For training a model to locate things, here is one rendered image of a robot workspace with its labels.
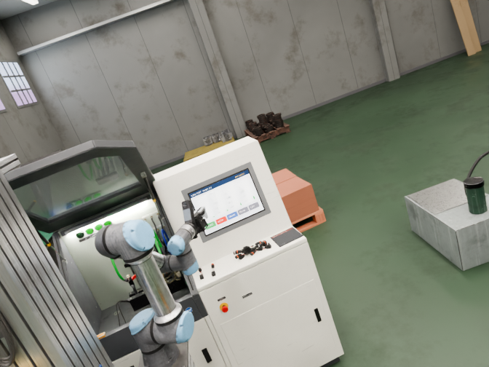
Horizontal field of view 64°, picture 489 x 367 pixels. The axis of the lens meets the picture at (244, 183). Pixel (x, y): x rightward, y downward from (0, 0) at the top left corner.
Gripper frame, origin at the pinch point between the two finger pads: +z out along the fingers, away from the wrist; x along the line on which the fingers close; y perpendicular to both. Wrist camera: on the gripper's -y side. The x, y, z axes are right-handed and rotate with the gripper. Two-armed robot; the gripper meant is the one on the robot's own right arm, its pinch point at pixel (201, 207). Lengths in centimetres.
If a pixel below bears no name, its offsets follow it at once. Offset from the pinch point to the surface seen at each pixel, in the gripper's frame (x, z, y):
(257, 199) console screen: 5, 53, 24
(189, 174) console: -22.7, 40.9, -9.4
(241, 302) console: -15, 11, 67
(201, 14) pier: -238, 774, -198
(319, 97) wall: -86, 890, 110
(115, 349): -75, -30, 50
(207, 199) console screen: -19.0, 39.3, 8.9
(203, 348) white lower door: -43, -6, 80
